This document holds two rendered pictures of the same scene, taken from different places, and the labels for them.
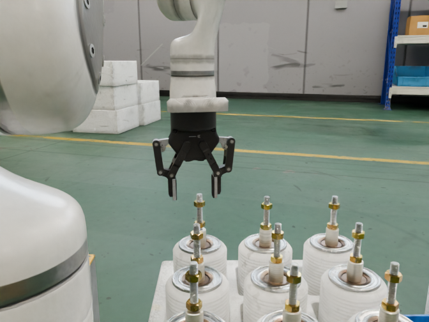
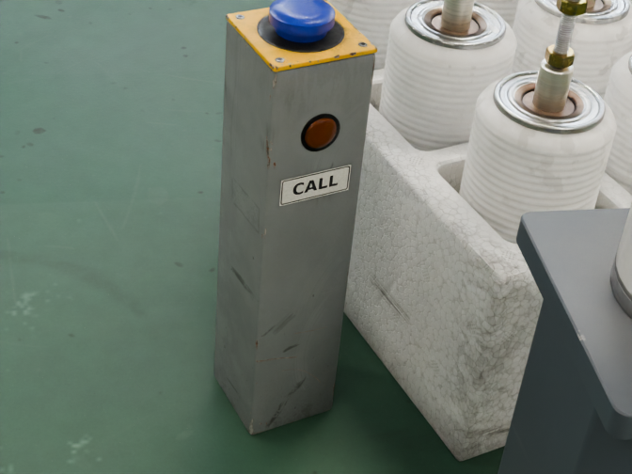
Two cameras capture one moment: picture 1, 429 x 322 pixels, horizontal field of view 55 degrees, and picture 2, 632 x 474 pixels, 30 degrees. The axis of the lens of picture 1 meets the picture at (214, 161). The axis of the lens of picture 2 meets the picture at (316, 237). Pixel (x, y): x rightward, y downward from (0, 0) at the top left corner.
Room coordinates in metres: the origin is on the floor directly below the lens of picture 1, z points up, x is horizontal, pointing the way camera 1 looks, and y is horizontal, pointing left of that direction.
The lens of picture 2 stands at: (-0.10, 0.50, 0.66)
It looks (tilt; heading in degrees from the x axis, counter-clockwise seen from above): 38 degrees down; 330
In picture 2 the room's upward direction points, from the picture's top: 6 degrees clockwise
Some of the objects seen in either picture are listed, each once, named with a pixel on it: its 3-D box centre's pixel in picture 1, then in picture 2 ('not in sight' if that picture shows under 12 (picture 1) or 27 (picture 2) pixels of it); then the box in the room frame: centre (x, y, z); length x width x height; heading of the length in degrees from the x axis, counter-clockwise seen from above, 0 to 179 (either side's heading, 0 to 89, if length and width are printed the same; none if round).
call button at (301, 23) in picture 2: not in sight; (301, 23); (0.47, 0.20, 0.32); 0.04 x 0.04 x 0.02
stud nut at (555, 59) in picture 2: (194, 304); (560, 55); (0.43, 0.02, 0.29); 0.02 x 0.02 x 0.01; 6
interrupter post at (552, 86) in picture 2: (194, 321); (552, 86); (0.43, 0.02, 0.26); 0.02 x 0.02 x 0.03
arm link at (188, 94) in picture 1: (194, 89); not in sight; (0.65, 0.03, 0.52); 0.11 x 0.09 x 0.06; 10
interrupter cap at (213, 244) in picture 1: (200, 244); not in sight; (0.66, 0.03, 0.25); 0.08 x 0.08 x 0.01
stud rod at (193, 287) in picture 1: (193, 291); (564, 32); (0.43, 0.02, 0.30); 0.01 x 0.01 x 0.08
